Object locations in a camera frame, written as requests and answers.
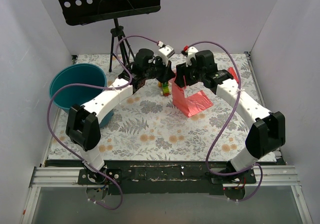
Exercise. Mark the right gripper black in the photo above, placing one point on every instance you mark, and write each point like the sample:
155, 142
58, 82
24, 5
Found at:
181, 74

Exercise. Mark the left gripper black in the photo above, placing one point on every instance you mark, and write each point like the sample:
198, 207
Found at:
164, 73

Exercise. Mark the red plastic trash bag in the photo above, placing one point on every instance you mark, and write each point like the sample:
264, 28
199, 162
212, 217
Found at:
192, 104

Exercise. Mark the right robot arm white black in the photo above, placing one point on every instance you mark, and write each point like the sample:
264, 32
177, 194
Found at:
267, 129

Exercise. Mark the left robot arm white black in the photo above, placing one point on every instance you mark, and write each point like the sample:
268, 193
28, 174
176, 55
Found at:
83, 124

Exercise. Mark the red trash bag roll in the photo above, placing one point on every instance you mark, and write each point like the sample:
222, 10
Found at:
233, 73

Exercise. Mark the teal plastic trash bin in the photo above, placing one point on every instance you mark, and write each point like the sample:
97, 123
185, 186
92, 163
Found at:
78, 73

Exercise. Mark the colourful toy brick car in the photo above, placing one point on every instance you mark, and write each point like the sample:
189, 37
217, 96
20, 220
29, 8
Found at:
165, 88

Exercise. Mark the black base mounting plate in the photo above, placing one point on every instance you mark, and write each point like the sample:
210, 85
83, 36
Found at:
161, 177

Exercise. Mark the black music stand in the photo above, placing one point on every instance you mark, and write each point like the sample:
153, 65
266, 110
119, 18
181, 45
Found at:
83, 12

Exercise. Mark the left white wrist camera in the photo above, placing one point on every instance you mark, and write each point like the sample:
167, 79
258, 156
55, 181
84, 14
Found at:
165, 52

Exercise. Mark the aluminium frame rail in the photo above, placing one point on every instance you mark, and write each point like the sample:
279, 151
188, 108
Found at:
55, 197

